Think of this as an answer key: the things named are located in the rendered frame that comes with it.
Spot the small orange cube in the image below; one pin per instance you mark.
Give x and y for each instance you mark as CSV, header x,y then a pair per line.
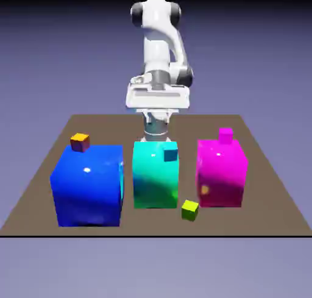
x,y
80,142

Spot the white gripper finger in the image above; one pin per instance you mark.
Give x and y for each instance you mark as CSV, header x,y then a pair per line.
x,y
147,117
166,117

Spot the large magenta box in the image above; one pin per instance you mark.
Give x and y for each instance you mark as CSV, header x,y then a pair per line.
x,y
220,176

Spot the large cyan box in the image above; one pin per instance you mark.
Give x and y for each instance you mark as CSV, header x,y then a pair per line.
x,y
153,176

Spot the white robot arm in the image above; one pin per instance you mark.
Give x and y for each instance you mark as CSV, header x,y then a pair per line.
x,y
156,51

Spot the small yellow cube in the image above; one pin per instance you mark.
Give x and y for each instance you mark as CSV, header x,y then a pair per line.
x,y
189,210

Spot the small teal cube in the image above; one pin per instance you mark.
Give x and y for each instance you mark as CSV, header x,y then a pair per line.
x,y
170,155

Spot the small magenta cube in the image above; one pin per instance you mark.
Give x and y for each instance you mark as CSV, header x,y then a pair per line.
x,y
225,136

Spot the large blue box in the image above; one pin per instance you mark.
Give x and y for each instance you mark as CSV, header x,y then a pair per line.
x,y
87,185

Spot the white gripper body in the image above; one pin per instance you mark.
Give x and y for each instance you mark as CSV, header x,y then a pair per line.
x,y
158,100

